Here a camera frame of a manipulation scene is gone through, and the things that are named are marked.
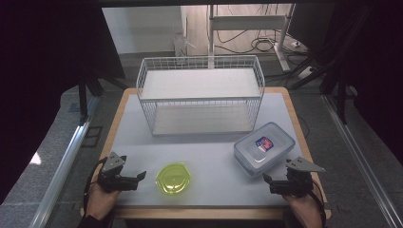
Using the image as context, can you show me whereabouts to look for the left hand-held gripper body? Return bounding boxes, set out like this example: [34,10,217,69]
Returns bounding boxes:
[96,151,141,194]

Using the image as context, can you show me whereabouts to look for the white metal desk frame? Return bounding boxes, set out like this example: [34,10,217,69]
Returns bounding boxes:
[207,3,296,73]

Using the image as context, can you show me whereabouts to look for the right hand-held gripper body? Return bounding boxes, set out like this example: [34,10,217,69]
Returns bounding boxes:
[270,156,326,198]

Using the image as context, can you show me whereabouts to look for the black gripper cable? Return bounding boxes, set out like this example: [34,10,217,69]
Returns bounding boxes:
[83,157,108,217]
[308,180,328,228]

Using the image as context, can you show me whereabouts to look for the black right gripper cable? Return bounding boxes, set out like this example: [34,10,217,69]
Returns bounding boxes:
[308,180,328,228]

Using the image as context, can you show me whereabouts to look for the white power strip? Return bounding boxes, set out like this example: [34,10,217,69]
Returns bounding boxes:
[297,65,318,81]

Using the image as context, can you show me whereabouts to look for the black metal stand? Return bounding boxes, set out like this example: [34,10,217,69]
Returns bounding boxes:
[76,66,129,126]
[289,67,360,125]

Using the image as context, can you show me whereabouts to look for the black floor cables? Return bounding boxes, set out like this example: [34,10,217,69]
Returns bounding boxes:
[214,28,310,59]

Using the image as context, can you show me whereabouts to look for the black curtain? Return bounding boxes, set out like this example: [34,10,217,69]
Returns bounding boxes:
[289,0,403,158]
[0,0,126,205]

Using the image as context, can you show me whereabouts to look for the aluminium rail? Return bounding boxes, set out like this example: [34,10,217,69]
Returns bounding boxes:
[29,95,100,228]
[320,94,403,228]

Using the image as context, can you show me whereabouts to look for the white wire rack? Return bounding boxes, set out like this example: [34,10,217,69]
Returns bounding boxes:
[135,54,266,138]

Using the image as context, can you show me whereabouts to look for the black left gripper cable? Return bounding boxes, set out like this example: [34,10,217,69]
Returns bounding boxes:
[83,157,108,217]

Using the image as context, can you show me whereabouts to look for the clear container with green lid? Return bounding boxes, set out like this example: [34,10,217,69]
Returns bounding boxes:
[155,161,192,196]

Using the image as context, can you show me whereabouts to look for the clear lidded box with label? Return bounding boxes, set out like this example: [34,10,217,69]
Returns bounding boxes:
[233,121,297,179]

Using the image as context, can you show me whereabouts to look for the person's right hand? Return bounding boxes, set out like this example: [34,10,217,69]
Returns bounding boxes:
[281,193,322,220]

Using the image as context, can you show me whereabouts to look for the person's left hand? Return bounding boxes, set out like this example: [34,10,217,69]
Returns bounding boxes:
[85,181,122,221]

